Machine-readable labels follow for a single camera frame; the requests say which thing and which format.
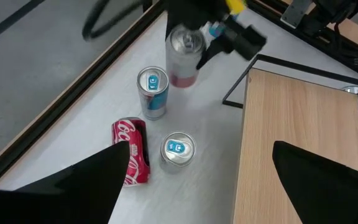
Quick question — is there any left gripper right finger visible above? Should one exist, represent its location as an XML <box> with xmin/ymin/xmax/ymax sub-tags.
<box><xmin>272</xmin><ymin>140</ymin><xmax>358</xmax><ymax>224</ymax></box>

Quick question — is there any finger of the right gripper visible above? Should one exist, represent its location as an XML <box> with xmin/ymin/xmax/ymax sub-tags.
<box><xmin>196</xmin><ymin>15</ymin><xmax>267</xmax><ymax>71</ymax></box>
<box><xmin>165</xmin><ymin>11</ymin><xmax>180</xmax><ymax>41</ymax></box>

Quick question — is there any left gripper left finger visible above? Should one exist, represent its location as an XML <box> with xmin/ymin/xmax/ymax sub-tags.
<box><xmin>0</xmin><ymin>140</ymin><xmax>131</xmax><ymax>224</ymax></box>

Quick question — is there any silver can with red base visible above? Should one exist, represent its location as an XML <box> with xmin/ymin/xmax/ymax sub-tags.
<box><xmin>165</xmin><ymin>24</ymin><xmax>207</xmax><ymax>89</ymax></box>

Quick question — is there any silver metal plate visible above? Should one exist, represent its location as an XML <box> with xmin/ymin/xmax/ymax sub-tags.
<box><xmin>280</xmin><ymin>0</ymin><xmax>313</xmax><ymax>29</ymax></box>

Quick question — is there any red Coca-Cola can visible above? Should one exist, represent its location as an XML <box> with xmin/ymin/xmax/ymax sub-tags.
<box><xmin>111</xmin><ymin>116</ymin><xmax>151</xmax><ymax>187</ymax></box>

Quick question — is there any yellow cable label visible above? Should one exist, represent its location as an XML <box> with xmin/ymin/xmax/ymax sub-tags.
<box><xmin>225</xmin><ymin>0</ymin><xmax>248</xmax><ymax>15</ymax></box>

